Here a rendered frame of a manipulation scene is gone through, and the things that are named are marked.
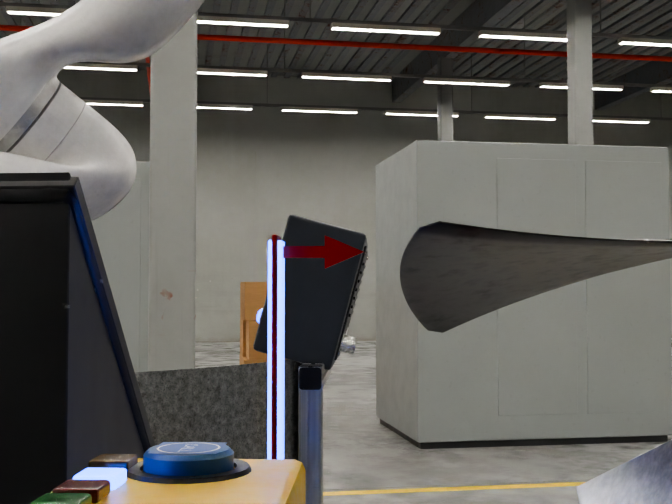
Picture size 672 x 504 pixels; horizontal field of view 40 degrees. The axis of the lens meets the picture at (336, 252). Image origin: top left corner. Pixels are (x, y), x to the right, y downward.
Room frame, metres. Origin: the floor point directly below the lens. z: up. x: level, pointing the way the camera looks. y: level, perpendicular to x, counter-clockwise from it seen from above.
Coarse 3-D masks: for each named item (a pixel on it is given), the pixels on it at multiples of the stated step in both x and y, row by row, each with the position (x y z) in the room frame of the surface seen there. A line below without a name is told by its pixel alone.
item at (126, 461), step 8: (104, 456) 0.42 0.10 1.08; (112, 456) 0.42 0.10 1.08; (120, 456) 0.42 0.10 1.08; (128, 456) 0.42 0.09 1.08; (136, 456) 0.42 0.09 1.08; (88, 464) 0.41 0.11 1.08; (96, 464) 0.41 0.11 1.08; (104, 464) 0.41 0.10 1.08; (112, 464) 0.41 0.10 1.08; (120, 464) 0.41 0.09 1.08; (128, 464) 0.41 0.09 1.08
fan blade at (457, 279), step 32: (448, 224) 0.57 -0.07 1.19; (416, 256) 0.62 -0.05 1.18; (448, 256) 0.62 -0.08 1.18; (480, 256) 0.62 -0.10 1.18; (512, 256) 0.63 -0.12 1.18; (544, 256) 0.63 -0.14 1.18; (576, 256) 0.64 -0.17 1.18; (608, 256) 0.65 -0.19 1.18; (640, 256) 0.67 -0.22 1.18; (416, 288) 0.69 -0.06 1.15; (448, 288) 0.69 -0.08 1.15; (480, 288) 0.70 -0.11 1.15; (512, 288) 0.72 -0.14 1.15; (544, 288) 0.73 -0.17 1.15; (448, 320) 0.76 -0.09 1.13
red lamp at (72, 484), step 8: (72, 480) 0.37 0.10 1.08; (80, 480) 0.37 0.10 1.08; (88, 480) 0.37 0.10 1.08; (96, 480) 0.37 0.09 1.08; (104, 480) 0.37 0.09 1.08; (56, 488) 0.35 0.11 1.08; (64, 488) 0.35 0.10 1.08; (72, 488) 0.35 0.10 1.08; (80, 488) 0.35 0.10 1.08; (88, 488) 0.35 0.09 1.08; (96, 488) 0.35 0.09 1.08; (104, 488) 0.36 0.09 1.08; (96, 496) 0.35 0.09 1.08; (104, 496) 0.36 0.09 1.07
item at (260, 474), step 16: (240, 464) 0.42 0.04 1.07; (256, 464) 0.43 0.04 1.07; (272, 464) 0.43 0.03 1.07; (288, 464) 0.43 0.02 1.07; (128, 480) 0.40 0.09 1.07; (144, 480) 0.39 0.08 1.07; (160, 480) 0.39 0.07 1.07; (176, 480) 0.39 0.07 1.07; (192, 480) 0.39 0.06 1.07; (208, 480) 0.39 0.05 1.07; (224, 480) 0.39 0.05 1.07; (240, 480) 0.40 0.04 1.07; (256, 480) 0.40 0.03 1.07; (272, 480) 0.40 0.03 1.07; (288, 480) 0.40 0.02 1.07; (304, 480) 0.44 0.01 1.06; (112, 496) 0.36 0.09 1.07; (128, 496) 0.36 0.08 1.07; (144, 496) 0.36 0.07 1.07; (160, 496) 0.36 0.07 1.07; (176, 496) 0.36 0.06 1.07; (192, 496) 0.36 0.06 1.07; (208, 496) 0.36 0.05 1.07; (224, 496) 0.36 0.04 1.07; (240, 496) 0.36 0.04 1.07; (256, 496) 0.36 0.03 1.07; (272, 496) 0.36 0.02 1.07; (288, 496) 0.37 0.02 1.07; (304, 496) 0.44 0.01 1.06
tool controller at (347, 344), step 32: (288, 224) 1.24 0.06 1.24; (320, 224) 1.24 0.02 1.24; (288, 288) 1.24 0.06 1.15; (320, 288) 1.23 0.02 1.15; (352, 288) 1.24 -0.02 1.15; (288, 320) 1.24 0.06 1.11; (320, 320) 1.23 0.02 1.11; (288, 352) 1.24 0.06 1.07; (320, 352) 1.23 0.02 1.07; (352, 352) 1.27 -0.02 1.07
